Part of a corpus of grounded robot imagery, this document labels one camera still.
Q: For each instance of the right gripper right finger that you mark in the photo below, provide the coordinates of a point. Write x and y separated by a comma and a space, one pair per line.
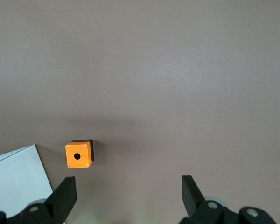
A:
193, 200

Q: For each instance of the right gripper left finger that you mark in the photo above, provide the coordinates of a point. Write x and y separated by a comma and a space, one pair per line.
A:
60, 200

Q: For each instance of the white drawer cabinet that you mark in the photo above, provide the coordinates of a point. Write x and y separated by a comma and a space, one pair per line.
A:
14, 182

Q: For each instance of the orange button enclosure box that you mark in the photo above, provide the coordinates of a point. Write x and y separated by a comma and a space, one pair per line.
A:
82, 150

